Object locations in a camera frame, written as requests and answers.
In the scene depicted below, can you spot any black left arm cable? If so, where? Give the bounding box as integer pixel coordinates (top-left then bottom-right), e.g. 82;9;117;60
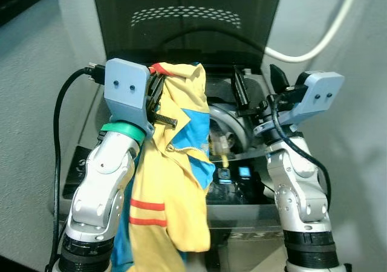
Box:
51;65;109;272

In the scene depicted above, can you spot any dark transparent washer lid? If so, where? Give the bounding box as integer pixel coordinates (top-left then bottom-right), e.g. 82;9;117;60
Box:
91;0;286;67

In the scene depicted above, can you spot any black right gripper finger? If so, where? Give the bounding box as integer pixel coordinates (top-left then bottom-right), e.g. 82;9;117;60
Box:
232;65;258;117
269;64;288;96

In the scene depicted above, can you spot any yellow and blue striped shirt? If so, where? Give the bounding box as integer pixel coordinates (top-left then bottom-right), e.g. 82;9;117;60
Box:
112;60;216;272

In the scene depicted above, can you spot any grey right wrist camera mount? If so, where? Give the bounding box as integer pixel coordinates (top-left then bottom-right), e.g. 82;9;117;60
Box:
254;71;345;134

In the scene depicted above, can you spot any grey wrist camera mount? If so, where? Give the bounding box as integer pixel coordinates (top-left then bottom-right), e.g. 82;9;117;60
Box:
254;71;345;134
104;58;152;134

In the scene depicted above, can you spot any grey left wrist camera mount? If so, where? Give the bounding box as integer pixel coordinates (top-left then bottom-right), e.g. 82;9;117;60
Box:
104;58;152;134

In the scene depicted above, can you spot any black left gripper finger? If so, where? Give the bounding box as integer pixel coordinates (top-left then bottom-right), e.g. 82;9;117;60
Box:
149;73;166;100

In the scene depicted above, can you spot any white water hose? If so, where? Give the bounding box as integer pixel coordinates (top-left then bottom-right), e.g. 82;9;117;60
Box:
266;0;363;64

